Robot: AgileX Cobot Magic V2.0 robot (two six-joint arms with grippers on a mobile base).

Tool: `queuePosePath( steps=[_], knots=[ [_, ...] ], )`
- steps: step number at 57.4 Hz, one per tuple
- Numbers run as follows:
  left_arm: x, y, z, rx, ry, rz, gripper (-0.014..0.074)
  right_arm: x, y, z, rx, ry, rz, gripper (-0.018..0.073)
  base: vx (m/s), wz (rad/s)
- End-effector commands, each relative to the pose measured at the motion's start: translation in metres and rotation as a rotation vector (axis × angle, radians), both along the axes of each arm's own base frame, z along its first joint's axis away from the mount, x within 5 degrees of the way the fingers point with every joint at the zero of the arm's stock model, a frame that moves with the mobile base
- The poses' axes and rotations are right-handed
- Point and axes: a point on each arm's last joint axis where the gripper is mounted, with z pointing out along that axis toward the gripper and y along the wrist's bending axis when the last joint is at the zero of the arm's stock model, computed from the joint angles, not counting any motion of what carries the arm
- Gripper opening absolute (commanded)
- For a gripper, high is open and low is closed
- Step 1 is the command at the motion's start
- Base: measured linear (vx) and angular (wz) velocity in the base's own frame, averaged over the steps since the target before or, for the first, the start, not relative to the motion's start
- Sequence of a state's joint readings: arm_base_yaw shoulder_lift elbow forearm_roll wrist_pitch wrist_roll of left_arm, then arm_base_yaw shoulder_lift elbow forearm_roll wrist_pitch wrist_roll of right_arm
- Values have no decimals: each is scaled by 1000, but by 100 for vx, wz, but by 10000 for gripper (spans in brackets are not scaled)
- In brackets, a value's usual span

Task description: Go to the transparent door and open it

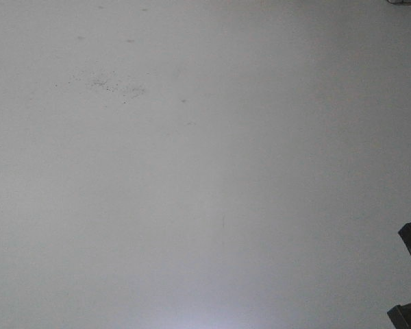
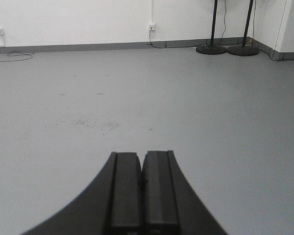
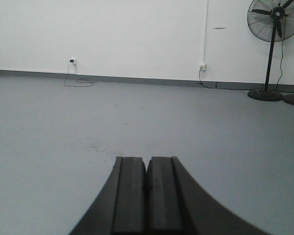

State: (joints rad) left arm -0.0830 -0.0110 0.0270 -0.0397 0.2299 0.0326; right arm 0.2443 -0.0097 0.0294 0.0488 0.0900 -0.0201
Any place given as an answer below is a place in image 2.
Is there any black cable from centre socket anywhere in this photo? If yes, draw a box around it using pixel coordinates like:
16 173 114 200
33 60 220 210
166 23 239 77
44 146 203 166
147 28 211 49

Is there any black cable on floor left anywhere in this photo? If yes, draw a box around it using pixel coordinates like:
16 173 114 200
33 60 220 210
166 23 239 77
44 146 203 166
0 31 34 63

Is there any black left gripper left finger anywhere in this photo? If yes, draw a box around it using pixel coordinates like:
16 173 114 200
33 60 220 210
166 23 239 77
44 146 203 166
25 152 142 235

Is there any white wall socket centre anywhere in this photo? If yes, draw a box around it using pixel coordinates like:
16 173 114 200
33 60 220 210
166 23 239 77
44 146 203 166
148 23 155 31

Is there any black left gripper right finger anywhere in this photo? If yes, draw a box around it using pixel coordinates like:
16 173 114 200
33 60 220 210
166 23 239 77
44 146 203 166
143 151 227 235

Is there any left black stand with base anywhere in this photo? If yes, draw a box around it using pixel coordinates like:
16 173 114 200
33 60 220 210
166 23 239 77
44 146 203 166
196 0 227 55

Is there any black stand with base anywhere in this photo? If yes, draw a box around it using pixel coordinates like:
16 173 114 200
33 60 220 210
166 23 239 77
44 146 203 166
227 0 259 57
196 0 227 55

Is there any right black stand with base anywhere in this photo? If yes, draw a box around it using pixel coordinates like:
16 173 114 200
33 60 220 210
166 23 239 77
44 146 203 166
227 0 259 57

